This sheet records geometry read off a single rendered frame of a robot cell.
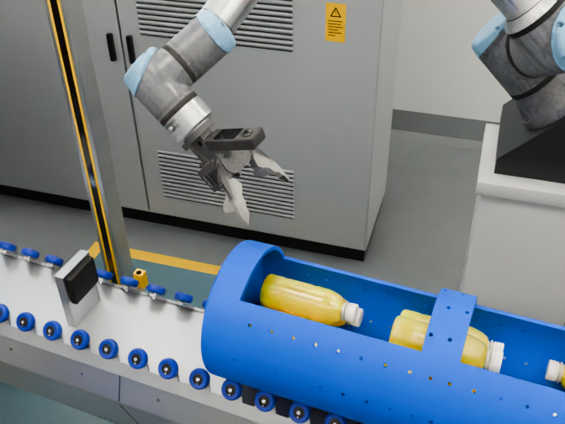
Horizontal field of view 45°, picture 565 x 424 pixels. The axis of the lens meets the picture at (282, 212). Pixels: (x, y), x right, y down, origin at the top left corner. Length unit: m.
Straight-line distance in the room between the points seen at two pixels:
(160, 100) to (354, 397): 0.64
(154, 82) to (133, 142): 1.93
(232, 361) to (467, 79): 2.95
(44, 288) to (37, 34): 1.63
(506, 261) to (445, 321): 0.78
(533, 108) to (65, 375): 1.29
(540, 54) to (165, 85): 0.82
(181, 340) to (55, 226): 2.09
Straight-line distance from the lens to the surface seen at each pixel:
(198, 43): 1.33
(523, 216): 1.90
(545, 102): 1.80
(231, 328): 1.29
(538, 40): 1.61
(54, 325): 1.64
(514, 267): 2.00
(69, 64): 1.73
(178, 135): 1.32
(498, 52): 1.75
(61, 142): 3.45
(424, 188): 3.73
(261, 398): 1.43
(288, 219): 3.13
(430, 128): 4.16
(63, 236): 3.54
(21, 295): 1.82
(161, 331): 1.64
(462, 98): 4.07
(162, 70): 1.32
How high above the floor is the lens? 2.09
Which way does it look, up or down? 37 degrees down
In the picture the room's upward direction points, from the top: 1 degrees counter-clockwise
